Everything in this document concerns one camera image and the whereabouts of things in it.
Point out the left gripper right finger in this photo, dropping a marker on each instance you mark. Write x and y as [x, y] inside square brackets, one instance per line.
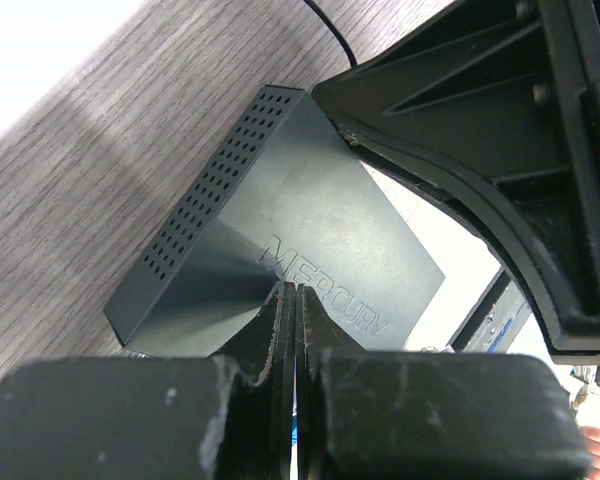
[366, 414]

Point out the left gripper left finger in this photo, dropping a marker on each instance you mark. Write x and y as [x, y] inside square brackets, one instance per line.
[226, 416]

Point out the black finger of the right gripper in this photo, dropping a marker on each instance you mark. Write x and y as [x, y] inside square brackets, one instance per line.
[491, 110]

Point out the black network switch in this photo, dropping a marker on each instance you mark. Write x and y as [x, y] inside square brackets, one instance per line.
[283, 198]

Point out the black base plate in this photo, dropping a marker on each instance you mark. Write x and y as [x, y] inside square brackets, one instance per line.
[501, 321]

